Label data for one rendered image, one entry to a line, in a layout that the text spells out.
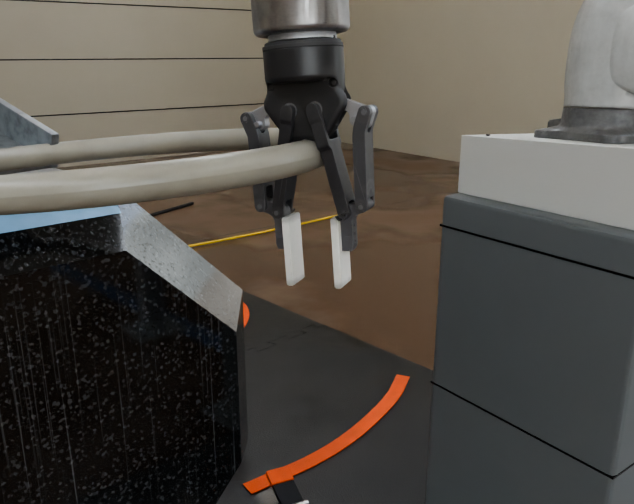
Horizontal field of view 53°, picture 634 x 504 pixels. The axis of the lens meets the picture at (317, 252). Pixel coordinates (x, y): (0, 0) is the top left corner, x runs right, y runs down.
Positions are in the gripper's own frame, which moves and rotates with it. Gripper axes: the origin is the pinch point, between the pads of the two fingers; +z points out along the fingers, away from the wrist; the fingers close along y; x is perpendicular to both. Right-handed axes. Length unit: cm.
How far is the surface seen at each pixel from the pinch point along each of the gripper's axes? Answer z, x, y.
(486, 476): 60, -57, -8
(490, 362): 36, -57, -9
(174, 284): 14.2, -28.1, 38.7
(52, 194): -9.5, 21.7, 11.2
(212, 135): -10.6, -21.4, 24.1
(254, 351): 75, -133, 85
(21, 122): -14, -12, 49
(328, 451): 80, -86, 38
